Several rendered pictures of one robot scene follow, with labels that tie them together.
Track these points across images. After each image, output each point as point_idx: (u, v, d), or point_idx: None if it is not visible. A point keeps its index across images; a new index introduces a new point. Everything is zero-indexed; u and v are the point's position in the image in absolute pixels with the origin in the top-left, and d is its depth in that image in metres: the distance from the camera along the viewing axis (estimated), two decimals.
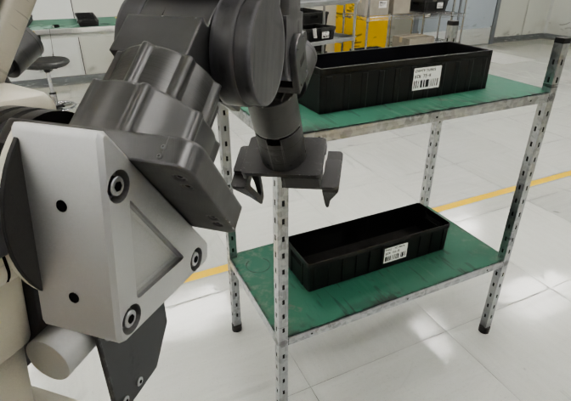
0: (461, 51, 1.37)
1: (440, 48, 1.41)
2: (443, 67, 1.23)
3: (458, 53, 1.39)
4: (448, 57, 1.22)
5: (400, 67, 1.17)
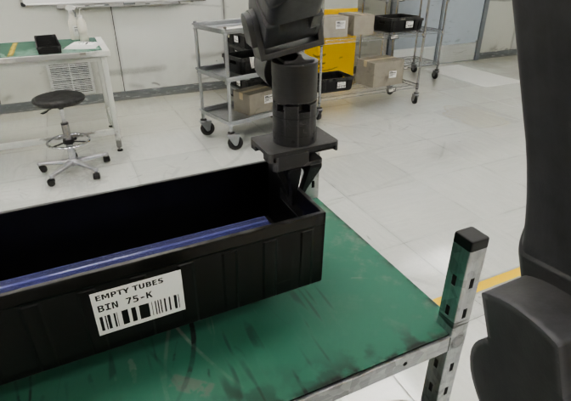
0: (284, 189, 0.65)
1: (250, 173, 0.69)
2: (189, 269, 0.51)
3: (280, 191, 0.67)
4: (198, 248, 0.51)
5: (41, 299, 0.45)
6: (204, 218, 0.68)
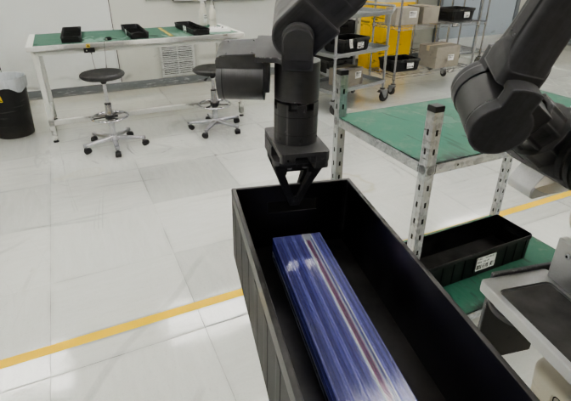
0: (276, 199, 0.63)
1: (234, 211, 0.59)
2: (398, 271, 0.51)
3: (268, 206, 0.63)
4: (396, 245, 0.51)
5: (483, 365, 0.37)
6: None
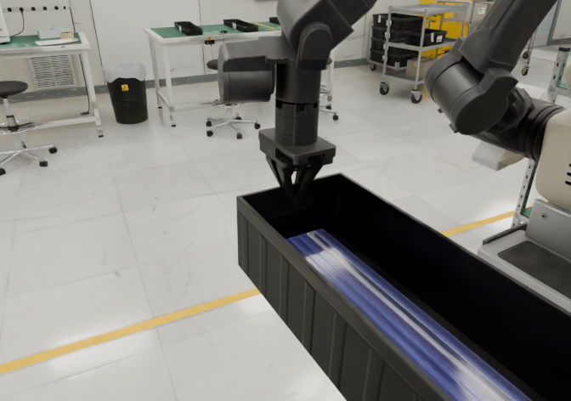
0: (279, 200, 0.62)
1: (247, 219, 0.57)
2: (421, 251, 0.54)
3: (272, 209, 0.62)
4: (417, 228, 0.54)
5: (541, 319, 0.42)
6: (280, 289, 0.54)
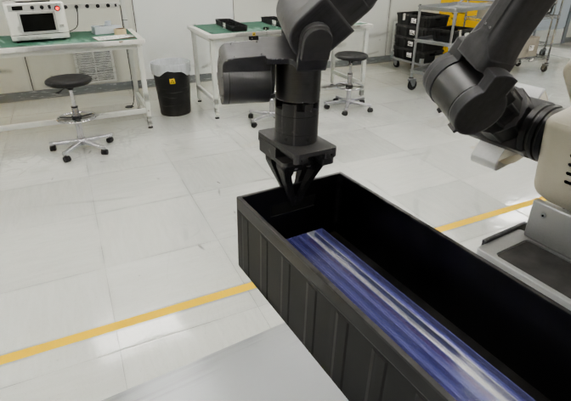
0: (279, 200, 0.62)
1: (247, 220, 0.57)
2: (422, 251, 0.54)
3: (272, 209, 0.62)
4: (417, 228, 0.54)
5: (542, 317, 0.42)
6: (282, 290, 0.54)
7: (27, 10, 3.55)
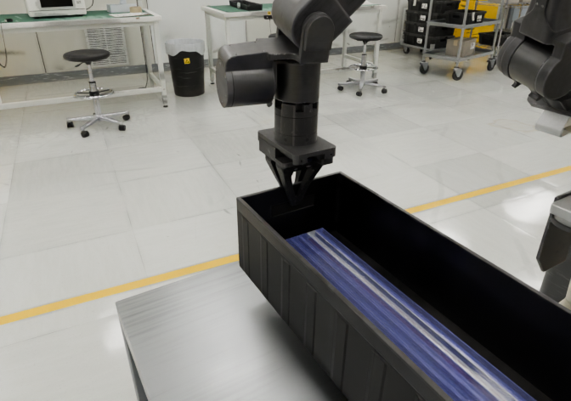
0: (279, 200, 0.62)
1: (247, 221, 0.57)
2: (422, 250, 0.54)
3: (272, 209, 0.62)
4: (417, 227, 0.54)
5: (542, 317, 0.42)
6: (282, 290, 0.54)
7: None
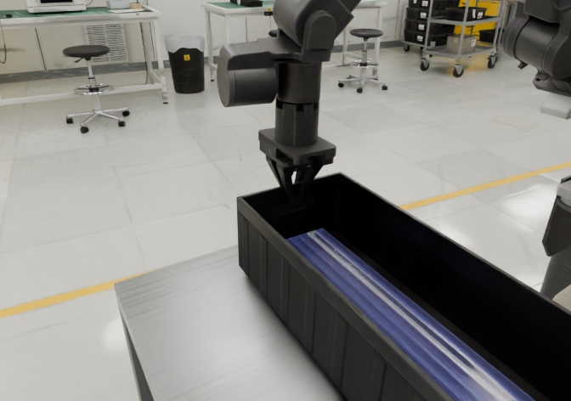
0: (279, 200, 0.62)
1: (247, 220, 0.57)
2: (422, 251, 0.54)
3: (272, 209, 0.62)
4: (417, 228, 0.54)
5: (542, 318, 0.42)
6: (282, 290, 0.54)
7: None
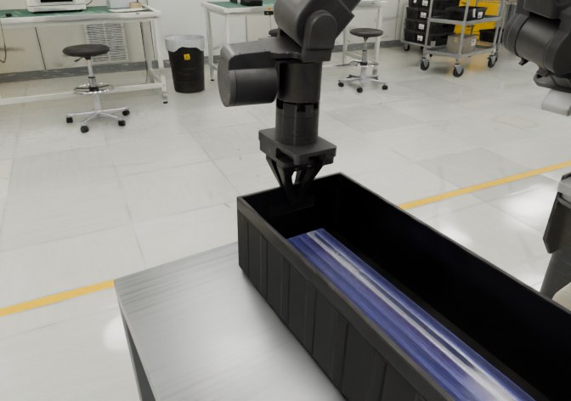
0: (279, 200, 0.62)
1: (247, 220, 0.57)
2: (422, 251, 0.54)
3: (272, 209, 0.62)
4: (417, 228, 0.54)
5: (542, 317, 0.42)
6: (282, 290, 0.54)
7: None
